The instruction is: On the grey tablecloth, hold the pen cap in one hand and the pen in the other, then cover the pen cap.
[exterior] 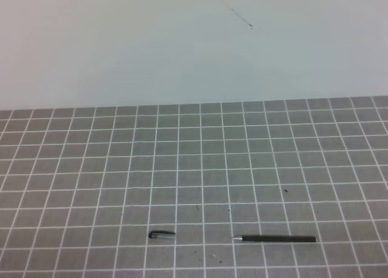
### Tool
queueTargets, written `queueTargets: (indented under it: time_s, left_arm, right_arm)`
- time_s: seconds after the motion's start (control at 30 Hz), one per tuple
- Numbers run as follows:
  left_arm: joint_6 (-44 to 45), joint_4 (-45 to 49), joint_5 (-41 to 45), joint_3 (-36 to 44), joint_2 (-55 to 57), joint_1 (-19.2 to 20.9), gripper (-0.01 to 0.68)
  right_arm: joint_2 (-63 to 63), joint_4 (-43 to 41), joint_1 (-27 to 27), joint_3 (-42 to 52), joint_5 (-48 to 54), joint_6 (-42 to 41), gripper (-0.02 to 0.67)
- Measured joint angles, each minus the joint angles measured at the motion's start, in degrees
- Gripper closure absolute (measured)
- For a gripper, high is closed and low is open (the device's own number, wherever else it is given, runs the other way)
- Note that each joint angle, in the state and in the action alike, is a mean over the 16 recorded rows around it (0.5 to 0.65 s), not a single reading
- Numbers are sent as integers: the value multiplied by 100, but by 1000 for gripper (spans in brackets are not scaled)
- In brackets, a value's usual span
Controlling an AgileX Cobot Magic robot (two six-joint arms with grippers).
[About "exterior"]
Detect clear black pen cap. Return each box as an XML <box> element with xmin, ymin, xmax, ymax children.
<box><xmin>148</xmin><ymin>230</ymin><xmax>176</xmax><ymax>240</ymax></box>

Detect black pen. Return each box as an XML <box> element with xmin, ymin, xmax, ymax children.
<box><xmin>233</xmin><ymin>235</ymin><xmax>317</xmax><ymax>243</ymax></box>

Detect grey grid tablecloth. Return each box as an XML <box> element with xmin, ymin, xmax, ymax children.
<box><xmin>1</xmin><ymin>97</ymin><xmax>387</xmax><ymax>277</ymax></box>

